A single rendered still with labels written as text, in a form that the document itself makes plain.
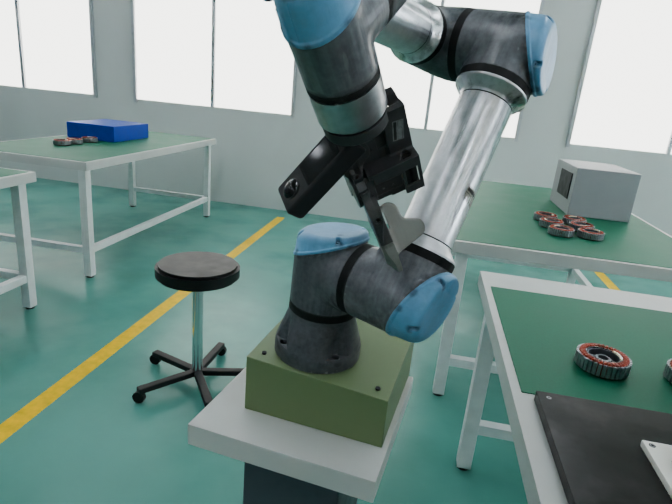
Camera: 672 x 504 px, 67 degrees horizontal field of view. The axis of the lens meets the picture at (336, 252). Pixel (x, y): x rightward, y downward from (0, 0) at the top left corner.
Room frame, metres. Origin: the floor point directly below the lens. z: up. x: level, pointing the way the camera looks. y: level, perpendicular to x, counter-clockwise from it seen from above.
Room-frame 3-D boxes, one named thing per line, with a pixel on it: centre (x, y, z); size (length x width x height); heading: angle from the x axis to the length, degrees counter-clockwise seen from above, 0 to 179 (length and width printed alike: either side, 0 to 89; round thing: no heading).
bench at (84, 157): (3.99, 1.81, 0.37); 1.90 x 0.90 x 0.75; 171
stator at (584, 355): (1.03, -0.61, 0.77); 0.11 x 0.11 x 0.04
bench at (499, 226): (2.84, -1.15, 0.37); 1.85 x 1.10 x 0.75; 171
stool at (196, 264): (1.99, 0.55, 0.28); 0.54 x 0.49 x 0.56; 81
